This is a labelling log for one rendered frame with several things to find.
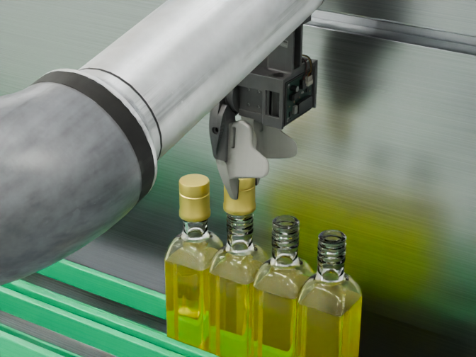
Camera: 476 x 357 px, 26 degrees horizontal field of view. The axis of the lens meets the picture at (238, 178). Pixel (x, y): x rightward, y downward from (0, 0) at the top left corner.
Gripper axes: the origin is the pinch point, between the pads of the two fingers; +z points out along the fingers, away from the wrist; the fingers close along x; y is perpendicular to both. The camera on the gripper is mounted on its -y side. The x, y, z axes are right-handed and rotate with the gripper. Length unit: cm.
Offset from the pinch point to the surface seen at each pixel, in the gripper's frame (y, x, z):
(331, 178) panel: 5.1, 11.8, 3.5
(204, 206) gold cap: -4.1, -0.7, 4.2
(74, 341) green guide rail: -20.0, -6.2, 24.8
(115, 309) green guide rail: -21.2, 3.3, 25.9
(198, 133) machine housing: -15.5, 14.8, 3.6
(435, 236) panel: 18.3, 11.9, 7.1
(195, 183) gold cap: -5.1, -0.8, 1.5
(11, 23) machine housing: -46.5, 14.7, -5.8
